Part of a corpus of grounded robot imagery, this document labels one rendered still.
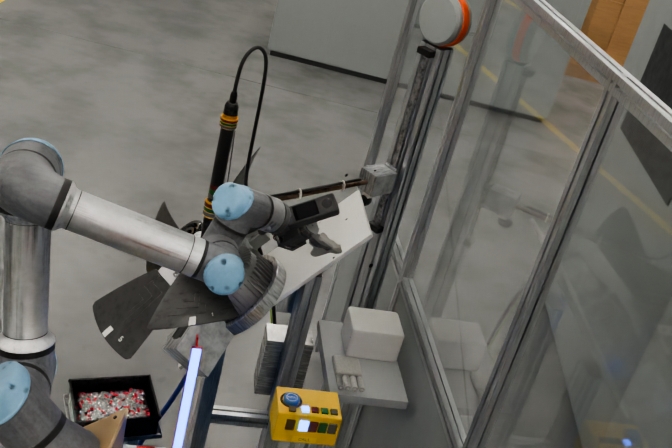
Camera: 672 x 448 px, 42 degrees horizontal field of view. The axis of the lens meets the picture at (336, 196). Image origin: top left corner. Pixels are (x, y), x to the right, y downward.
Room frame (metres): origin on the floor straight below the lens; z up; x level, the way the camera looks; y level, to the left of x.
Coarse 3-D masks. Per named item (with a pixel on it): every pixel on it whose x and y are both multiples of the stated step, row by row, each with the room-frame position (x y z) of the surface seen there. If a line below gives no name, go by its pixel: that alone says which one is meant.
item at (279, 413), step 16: (304, 400) 1.70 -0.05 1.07; (320, 400) 1.72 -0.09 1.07; (336, 400) 1.73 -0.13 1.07; (272, 416) 1.69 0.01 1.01; (288, 416) 1.64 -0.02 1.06; (304, 416) 1.65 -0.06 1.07; (320, 416) 1.66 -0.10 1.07; (336, 416) 1.68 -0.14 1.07; (272, 432) 1.64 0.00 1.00; (288, 432) 1.64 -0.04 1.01; (304, 432) 1.65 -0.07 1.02; (336, 432) 1.67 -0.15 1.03
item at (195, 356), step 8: (192, 352) 1.64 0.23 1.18; (200, 352) 1.64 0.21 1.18; (192, 360) 1.64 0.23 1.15; (192, 368) 1.64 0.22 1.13; (192, 376) 1.64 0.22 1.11; (192, 384) 1.64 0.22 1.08; (184, 392) 1.64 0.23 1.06; (192, 392) 1.64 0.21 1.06; (184, 400) 1.64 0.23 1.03; (184, 408) 1.64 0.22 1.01; (184, 416) 1.64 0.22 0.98; (184, 424) 1.64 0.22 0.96; (176, 432) 1.64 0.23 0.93; (184, 432) 1.64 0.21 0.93; (176, 440) 1.64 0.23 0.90
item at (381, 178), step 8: (368, 168) 2.44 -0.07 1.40; (376, 168) 2.45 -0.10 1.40; (384, 168) 2.47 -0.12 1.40; (392, 168) 2.47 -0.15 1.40; (360, 176) 2.43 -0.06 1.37; (368, 176) 2.41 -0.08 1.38; (376, 176) 2.39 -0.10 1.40; (384, 176) 2.41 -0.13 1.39; (392, 176) 2.44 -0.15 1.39; (368, 184) 2.41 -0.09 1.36; (376, 184) 2.39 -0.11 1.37; (384, 184) 2.42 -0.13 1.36; (392, 184) 2.45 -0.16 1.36; (368, 192) 2.40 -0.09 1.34; (376, 192) 2.40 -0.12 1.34; (384, 192) 2.43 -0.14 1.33
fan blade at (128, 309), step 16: (128, 288) 2.01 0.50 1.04; (144, 288) 2.00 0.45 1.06; (160, 288) 2.00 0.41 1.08; (96, 304) 2.01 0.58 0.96; (112, 304) 1.99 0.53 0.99; (128, 304) 1.98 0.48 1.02; (144, 304) 1.97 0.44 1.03; (96, 320) 1.96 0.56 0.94; (112, 320) 1.95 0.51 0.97; (128, 320) 1.94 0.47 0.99; (144, 320) 1.94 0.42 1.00; (112, 336) 1.92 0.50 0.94; (128, 336) 1.91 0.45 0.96; (144, 336) 1.91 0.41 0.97; (128, 352) 1.88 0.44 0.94
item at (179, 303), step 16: (176, 288) 1.87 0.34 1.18; (192, 288) 1.88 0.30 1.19; (208, 288) 1.89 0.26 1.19; (160, 304) 1.81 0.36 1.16; (176, 304) 1.81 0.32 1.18; (192, 304) 1.81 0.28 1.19; (208, 304) 1.82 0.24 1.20; (224, 304) 1.83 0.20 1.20; (160, 320) 1.75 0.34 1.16; (176, 320) 1.75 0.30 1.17; (208, 320) 1.75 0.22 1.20
